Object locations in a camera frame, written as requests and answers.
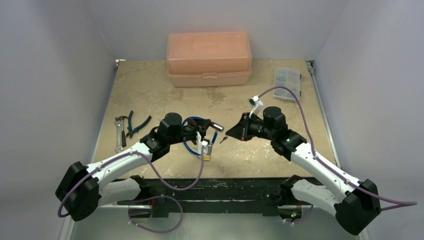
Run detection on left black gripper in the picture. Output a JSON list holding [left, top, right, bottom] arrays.
[[168, 118, 210, 147]]

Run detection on blue cable lock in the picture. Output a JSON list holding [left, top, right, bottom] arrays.
[[182, 116, 225, 160]]

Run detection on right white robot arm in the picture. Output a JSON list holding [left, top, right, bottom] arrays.
[[225, 106, 382, 236]]

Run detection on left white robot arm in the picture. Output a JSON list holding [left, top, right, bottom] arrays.
[[55, 112, 215, 222]]

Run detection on pink plastic toolbox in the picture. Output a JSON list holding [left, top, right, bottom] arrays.
[[166, 31, 252, 88]]

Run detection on clear plastic organizer box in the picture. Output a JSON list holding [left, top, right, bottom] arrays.
[[273, 66, 302, 102]]

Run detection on silver wrench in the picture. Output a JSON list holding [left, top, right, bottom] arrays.
[[115, 119, 123, 153]]

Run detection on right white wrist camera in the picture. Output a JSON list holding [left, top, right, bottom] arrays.
[[248, 95, 264, 118]]

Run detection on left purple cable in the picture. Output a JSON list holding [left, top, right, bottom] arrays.
[[57, 142, 206, 219]]

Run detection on blue handled pliers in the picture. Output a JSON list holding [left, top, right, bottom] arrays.
[[125, 110, 153, 139]]

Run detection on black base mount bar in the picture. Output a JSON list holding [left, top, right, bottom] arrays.
[[115, 175, 301, 218]]

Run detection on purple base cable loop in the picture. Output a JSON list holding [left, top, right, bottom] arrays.
[[127, 194, 184, 234]]

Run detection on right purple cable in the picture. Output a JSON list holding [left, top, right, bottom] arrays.
[[258, 86, 418, 212]]

